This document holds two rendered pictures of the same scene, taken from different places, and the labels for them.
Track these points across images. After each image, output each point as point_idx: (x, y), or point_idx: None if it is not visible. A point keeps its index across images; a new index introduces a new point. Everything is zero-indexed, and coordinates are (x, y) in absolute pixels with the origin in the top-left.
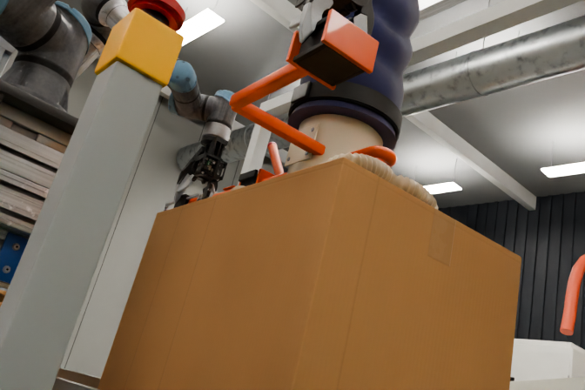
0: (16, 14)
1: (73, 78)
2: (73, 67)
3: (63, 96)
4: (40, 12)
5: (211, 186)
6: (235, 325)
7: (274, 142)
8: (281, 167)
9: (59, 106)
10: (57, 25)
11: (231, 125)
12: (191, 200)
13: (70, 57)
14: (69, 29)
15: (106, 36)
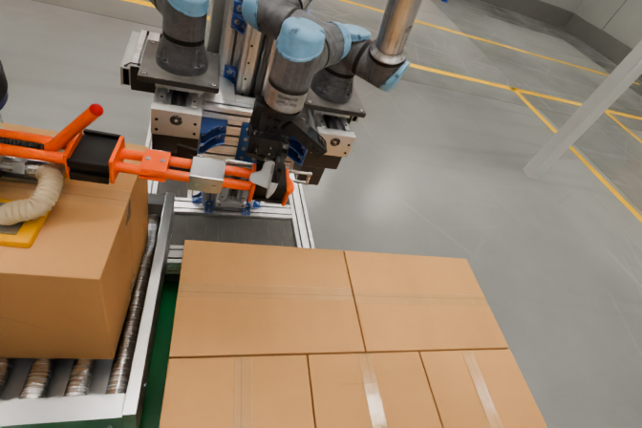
0: None
1: (172, 35)
2: (166, 28)
3: (167, 50)
4: None
5: (177, 147)
6: None
7: (92, 104)
8: (59, 132)
9: (158, 58)
10: None
11: (273, 81)
12: (251, 168)
13: (163, 21)
14: None
15: None
